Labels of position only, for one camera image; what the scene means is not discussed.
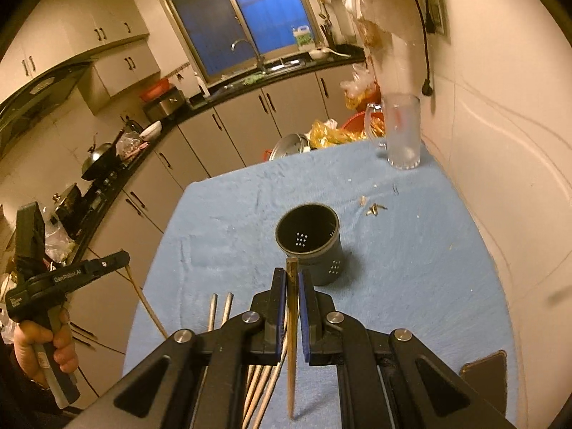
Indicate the kitchen faucet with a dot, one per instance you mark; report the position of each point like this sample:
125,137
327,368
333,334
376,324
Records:
251,49

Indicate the yellow plastic bag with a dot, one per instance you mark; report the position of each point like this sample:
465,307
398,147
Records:
321,136

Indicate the steel box on counter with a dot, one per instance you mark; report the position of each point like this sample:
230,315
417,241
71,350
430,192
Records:
165,105

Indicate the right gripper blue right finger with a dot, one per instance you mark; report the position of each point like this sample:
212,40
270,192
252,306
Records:
311,319

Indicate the orange bag by cabinet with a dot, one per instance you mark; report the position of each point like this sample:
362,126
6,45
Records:
361,90

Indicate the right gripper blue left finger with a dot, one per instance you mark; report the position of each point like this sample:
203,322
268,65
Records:
275,316

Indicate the small metal scraps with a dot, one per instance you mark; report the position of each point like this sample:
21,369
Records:
371,208

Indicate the black wok on stove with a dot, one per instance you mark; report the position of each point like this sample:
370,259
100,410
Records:
100,159

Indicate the black range hood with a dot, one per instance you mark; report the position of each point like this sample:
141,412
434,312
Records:
39,98

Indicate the white bowl on counter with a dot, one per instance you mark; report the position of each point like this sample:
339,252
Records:
153,131

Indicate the wooden chopstick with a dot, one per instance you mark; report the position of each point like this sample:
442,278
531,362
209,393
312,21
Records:
227,308
292,269
145,303
212,312
265,389
251,393

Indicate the green detergent bottle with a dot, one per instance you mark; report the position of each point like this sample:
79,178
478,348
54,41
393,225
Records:
303,38

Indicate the light blue table cloth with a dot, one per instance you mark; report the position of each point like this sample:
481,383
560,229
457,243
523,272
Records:
411,254

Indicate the red plastic basin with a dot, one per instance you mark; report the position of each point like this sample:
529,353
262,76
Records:
356,125

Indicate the metal steamer pot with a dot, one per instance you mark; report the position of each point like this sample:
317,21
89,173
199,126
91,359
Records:
292,144

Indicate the hanging bag on wall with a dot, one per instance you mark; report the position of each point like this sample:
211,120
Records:
380,23

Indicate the black power cable plug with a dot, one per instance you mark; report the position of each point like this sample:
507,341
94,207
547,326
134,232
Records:
427,24

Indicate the frosted glass beer mug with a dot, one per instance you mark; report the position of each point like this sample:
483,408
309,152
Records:
394,126

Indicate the left human hand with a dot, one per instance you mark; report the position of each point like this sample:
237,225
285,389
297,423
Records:
28,334

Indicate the dark cylindrical utensil holder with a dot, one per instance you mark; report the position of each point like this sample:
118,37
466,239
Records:
311,233

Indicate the blue kitchen window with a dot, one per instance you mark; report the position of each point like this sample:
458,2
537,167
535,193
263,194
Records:
210,26

